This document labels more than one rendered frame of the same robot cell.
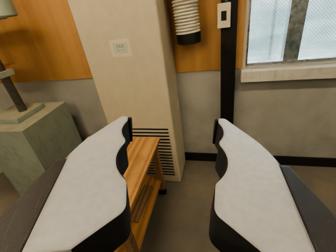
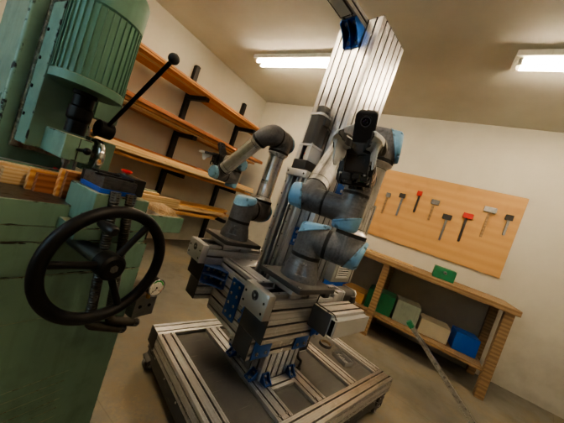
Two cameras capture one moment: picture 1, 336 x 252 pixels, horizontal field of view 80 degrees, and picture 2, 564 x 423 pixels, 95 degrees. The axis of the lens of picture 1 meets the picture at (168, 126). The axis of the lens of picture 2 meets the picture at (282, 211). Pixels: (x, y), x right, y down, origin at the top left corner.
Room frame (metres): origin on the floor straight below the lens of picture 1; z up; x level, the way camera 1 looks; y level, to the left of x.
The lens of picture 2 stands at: (0.56, 0.02, 1.08)
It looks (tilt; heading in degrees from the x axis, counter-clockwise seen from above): 2 degrees down; 193
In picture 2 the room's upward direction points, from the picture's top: 19 degrees clockwise
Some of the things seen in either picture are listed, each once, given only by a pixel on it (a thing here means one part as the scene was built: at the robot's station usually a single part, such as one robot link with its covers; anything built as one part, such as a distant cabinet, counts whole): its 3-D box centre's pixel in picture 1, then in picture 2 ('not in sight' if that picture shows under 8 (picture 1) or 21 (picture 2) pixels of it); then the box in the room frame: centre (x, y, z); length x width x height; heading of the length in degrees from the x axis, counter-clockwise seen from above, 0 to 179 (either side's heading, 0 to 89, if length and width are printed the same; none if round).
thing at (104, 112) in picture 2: not in sight; (105, 101); (-0.22, -0.95, 1.22); 0.09 x 0.08 x 0.15; 76
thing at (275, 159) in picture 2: not in sight; (269, 176); (-0.86, -0.45, 1.19); 0.15 x 0.12 x 0.55; 162
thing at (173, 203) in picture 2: not in sight; (113, 193); (-0.18, -0.74, 0.92); 0.55 x 0.02 x 0.04; 166
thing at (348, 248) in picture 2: not in sight; (362, 197); (-0.45, 0.06, 1.19); 0.15 x 0.12 x 0.55; 84
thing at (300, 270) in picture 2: not in sight; (302, 264); (-0.47, -0.07, 0.87); 0.15 x 0.15 x 0.10
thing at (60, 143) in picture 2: not in sight; (66, 148); (-0.03, -0.80, 1.03); 0.14 x 0.07 x 0.09; 76
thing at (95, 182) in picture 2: not in sight; (117, 182); (-0.02, -0.58, 0.99); 0.13 x 0.11 x 0.06; 166
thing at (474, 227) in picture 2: not in sight; (414, 211); (-2.99, 0.80, 1.50); 2.00 x 0.04 x 0.90; 73
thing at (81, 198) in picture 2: not in sight; (107, 206); (-0.02, -0.58, 0.91); 0.15 x 0.14 x 0.09; 166
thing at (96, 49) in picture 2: not in sight; (101, 41); (-0.02, -0.78, 1.35); 0.18 x 0.18 x 0.31
